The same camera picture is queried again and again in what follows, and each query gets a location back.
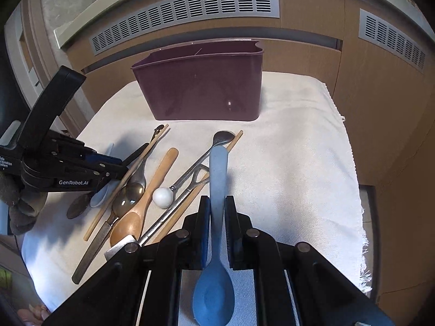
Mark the wooden chopstick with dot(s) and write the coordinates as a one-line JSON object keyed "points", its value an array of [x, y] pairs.
{"points": [[180, 194], [122, 183]]}

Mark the dark-handled table knife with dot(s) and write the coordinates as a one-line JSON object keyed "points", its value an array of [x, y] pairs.
{"points": [[93, 249]]}

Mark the light blue plastic spoon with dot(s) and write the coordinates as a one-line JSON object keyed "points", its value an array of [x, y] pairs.
{"points": [[213, 298]]}

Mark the white towel mat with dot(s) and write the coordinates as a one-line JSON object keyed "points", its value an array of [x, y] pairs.
{"points": [[292, 172]]}

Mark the metal shovel-handle utensil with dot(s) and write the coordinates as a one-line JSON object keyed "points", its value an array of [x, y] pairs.
{"points": [[200, 178]]}

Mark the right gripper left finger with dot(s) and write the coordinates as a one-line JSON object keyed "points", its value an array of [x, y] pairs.
{"points": [[201, 233]]}

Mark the white ceramic soup spoon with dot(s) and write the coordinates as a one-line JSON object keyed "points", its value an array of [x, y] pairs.
{"points": [[98, 197]]}

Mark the long grey vent grille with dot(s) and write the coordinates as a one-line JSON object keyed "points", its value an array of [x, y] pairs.
{"points": [[170, 13]]}

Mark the gloved left hand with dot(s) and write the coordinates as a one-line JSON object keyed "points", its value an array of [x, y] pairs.
{"points": [[20, 206]]}

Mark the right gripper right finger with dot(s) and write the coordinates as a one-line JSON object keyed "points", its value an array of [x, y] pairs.
{"points": [[234, 236]]}

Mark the wooden spoon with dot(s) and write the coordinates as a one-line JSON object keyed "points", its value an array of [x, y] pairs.
{"points": [[133, 221]]}

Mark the small dark metal spoon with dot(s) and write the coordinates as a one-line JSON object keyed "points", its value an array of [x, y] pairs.
{"points": [[79, 205]]}

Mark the short grey vent grille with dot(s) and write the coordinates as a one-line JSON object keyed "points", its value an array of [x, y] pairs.
{"points": [[381, 33]]}

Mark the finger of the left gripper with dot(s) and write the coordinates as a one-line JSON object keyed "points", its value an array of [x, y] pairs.
{"points": [[127, 161], [95, 159]]}

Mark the maroon plastic utensil holder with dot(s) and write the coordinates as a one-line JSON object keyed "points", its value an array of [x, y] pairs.
{"points": [[215, 80]]}

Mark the steel table spoon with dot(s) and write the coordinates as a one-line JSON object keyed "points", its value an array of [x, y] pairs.
{"points": [[132, 191]]}

